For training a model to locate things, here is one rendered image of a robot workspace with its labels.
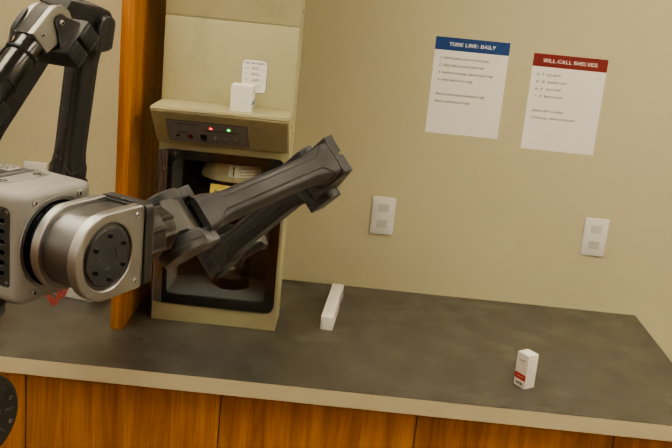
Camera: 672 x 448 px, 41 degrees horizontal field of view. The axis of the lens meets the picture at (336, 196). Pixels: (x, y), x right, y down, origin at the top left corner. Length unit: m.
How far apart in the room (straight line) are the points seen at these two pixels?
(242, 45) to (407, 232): 0.84
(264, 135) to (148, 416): 0.70
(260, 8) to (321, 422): 0.97
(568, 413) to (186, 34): 1.24
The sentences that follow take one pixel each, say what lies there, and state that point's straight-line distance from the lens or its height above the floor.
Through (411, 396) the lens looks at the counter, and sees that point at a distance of 2.05.
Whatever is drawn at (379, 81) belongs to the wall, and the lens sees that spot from 2.57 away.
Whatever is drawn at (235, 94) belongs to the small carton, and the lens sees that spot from 2.08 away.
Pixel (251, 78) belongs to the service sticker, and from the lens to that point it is 2.15.
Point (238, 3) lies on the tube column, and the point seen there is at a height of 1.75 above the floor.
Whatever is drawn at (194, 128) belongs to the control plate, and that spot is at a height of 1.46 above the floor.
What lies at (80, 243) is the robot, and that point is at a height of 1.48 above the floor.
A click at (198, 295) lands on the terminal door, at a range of 2.29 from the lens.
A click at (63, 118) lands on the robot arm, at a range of 1.86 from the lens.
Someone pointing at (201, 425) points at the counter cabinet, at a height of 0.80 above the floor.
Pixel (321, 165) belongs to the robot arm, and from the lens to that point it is 1.56.
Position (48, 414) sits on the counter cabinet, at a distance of 2.22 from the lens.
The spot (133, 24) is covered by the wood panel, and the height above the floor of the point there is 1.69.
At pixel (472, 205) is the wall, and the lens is 2.65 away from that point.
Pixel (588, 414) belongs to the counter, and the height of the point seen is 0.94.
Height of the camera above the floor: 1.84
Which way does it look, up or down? 14 degrees down
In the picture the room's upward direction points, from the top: 6 degrees clockwise
